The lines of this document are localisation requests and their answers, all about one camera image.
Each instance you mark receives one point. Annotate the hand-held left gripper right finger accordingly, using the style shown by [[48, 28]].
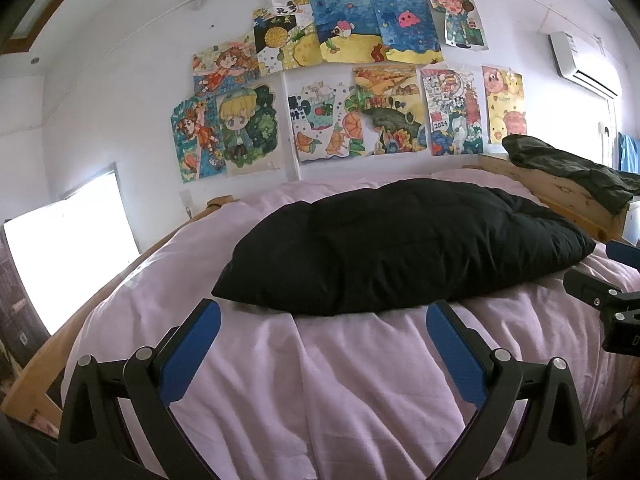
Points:
[[455, 355]]

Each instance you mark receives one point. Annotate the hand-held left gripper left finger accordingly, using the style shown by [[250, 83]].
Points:
[[192, 355]]

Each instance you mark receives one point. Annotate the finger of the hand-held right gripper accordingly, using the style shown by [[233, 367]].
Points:
[[590, 287], [625, 252]]

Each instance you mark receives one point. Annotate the black pillow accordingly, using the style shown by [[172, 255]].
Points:
[[400, 245]]

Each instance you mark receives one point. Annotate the blue hanging cloth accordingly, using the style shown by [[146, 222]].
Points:
[[629, 152]]

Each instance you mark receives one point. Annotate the dark green garment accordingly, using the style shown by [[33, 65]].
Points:
[[575, 165]]

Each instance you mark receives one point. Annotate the pink bed sheet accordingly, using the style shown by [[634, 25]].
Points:
[[350, 385]]

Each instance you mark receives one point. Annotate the bright window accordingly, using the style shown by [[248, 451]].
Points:
[[65, 260]]

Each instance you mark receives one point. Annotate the wooden framed skylight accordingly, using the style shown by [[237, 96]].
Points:
[[35, 15]]

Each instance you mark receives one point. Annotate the wooden bed frame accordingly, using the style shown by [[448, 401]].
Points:
[[565, 195]]

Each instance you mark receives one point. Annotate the white wall air conditioner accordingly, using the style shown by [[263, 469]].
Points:
[[575, 57]]

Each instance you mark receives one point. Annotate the group of colourful wall drawings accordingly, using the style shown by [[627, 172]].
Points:
[[350, 85]]

